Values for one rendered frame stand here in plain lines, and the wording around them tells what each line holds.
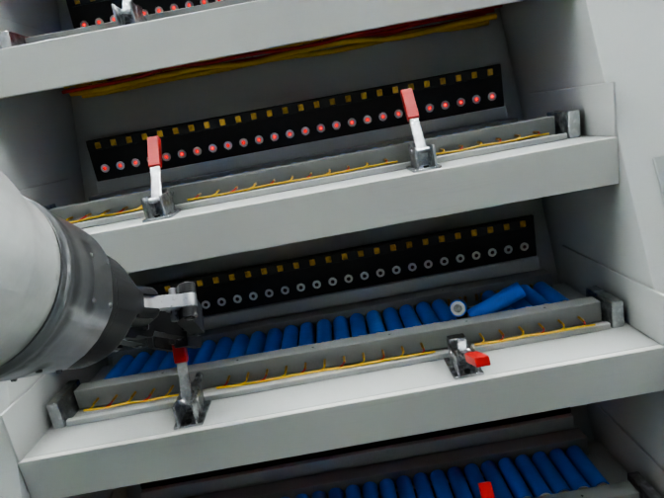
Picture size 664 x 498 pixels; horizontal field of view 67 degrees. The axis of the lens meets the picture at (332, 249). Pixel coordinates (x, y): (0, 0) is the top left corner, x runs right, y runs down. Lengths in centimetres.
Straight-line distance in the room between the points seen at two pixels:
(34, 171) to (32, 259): 45
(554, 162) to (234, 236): 31
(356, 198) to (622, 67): 28
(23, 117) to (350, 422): 50
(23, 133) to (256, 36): 29
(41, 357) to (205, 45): 37
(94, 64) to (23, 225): 38
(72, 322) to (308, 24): 38
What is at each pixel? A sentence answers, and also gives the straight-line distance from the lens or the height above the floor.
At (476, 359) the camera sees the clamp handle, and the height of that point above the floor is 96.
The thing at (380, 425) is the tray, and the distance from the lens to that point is 50.
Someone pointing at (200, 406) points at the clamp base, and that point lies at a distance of 52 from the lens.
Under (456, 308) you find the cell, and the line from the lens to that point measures 56.
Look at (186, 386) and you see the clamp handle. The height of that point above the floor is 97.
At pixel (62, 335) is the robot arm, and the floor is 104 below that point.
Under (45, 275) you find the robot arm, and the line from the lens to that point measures 24.
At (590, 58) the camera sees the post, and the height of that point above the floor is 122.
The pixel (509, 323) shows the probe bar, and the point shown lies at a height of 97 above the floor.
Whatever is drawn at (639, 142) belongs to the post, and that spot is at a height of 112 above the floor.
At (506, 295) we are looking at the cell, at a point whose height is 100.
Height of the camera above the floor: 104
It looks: 5 degrees up
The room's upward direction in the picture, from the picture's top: 10 degrees counter-clockwise
